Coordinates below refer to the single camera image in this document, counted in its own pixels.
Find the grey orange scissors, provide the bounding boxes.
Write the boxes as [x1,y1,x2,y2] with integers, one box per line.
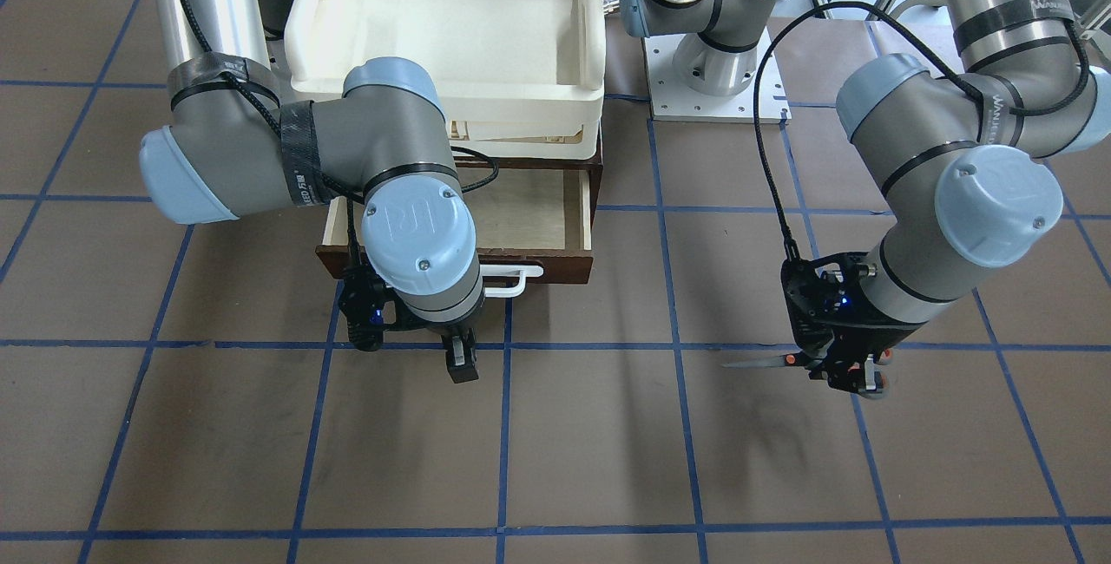
[722,348,892,399]

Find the brown wooden drawer cabinet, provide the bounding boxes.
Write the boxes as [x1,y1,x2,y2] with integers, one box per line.
[316,134,604,298]

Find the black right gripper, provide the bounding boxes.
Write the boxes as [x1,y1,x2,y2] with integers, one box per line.
[339,264,479,384]

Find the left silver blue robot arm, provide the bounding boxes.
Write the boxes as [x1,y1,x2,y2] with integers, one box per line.
[774,0,1108,397]

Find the white plastic bin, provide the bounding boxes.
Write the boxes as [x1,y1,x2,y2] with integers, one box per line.
[283,0,605,161]

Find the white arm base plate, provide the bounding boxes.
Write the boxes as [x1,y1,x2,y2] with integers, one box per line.
[643,31,792,124]

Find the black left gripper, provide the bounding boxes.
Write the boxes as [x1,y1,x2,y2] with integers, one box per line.
[780,254,894,393]

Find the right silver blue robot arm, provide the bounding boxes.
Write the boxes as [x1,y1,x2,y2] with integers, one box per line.
[139,0,486,383]

